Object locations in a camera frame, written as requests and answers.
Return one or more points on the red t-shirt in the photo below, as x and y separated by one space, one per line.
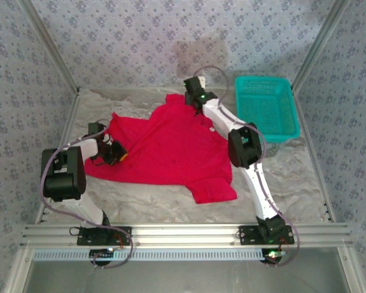
177 146

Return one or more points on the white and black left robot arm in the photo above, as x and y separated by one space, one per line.
64 183

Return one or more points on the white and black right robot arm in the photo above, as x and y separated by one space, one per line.
245 146

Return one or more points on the teal plastic basket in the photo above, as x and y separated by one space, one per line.
268 103

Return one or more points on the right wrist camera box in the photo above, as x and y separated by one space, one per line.
202 81

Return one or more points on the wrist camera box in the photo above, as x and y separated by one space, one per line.
107 139
202 81

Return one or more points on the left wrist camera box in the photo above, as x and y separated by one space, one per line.
107 139

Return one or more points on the aluminium table side rail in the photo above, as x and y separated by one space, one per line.
70 113
310 146

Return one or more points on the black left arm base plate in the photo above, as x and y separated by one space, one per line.
85 239

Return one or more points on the aluminium frame post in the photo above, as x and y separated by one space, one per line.
319 45
51 45

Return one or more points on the aluminium mounting rail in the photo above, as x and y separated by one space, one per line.
186 235

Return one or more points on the aluminium frame leg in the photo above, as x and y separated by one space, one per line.
18 268
352 271

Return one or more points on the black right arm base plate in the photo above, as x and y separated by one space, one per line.
248 239

